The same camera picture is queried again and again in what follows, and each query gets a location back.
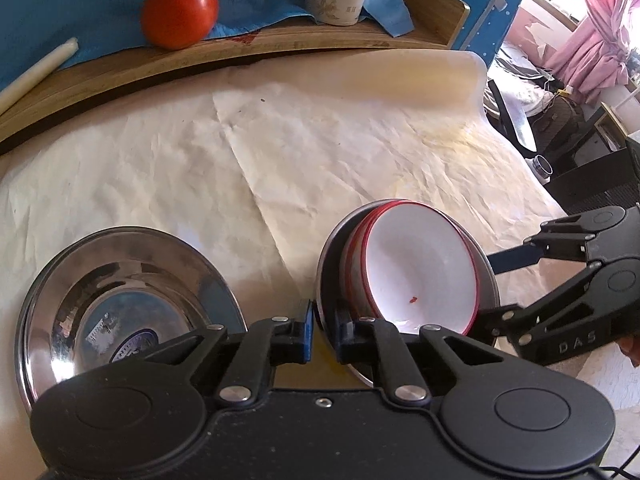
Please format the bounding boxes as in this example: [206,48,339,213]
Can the white red-rimmed bowl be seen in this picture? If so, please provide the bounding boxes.
[340,200,399,318]
[359,200,480,334]

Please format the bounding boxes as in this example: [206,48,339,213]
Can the wooden shelf board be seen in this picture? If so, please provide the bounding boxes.
[1,0,470,154]

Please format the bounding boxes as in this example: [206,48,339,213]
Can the cream paper table cover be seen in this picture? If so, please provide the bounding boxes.
[1,50,639,479]

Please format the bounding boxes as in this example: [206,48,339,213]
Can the pink curtain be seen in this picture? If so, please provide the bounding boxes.
[544,0,639,104]

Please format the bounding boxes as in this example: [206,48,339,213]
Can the white rolling pin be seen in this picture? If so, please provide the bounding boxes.
[0,37,79,115]

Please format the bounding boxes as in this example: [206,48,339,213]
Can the person's right hand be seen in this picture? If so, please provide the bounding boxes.
[616,335,640,367]

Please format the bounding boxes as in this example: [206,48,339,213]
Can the steel plate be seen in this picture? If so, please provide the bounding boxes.
[14,226,246,411]

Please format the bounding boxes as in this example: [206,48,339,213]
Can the red tomato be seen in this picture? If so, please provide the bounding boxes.
[140,0,219,51]

